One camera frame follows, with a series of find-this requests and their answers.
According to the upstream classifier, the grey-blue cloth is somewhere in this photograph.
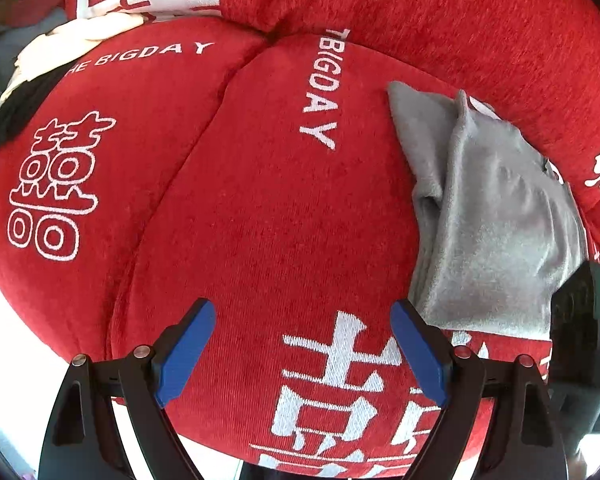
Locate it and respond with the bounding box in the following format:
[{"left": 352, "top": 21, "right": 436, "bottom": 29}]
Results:
[{"left": 0, "top": 7, "right": 76, "bottom": 131}]

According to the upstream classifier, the black cloth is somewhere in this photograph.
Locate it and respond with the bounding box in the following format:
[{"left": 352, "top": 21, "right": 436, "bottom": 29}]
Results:
[{"left": 0, "top": 67, "right": 71, "bottom": 153}]

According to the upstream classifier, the white cloth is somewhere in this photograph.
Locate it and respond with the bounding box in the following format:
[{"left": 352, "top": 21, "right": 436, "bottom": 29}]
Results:
[{"left": 0, "top": 12, "right": 146, "bottom": 106}]

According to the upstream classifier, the grey knit sweater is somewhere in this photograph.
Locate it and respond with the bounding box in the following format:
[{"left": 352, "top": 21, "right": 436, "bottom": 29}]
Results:
[{"left": 387, "top": 80, "right": 588, "bottom": 341}]

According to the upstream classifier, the red printed sofa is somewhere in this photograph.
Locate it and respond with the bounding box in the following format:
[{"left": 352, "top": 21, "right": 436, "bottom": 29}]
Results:
[{"left": 0, "top": 0, "right": 600, "bottom": 480}]

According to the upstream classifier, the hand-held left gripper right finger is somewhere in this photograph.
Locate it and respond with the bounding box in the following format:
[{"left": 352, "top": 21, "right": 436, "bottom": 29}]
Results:
[{"left": 389, "top": 299, "right": 568, "bottom": 480}]

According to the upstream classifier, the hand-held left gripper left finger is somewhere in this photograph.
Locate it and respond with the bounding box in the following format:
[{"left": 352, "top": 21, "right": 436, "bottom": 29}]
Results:
[{"left": 37, "top": 297, "right": 217, "bottom": 480}]

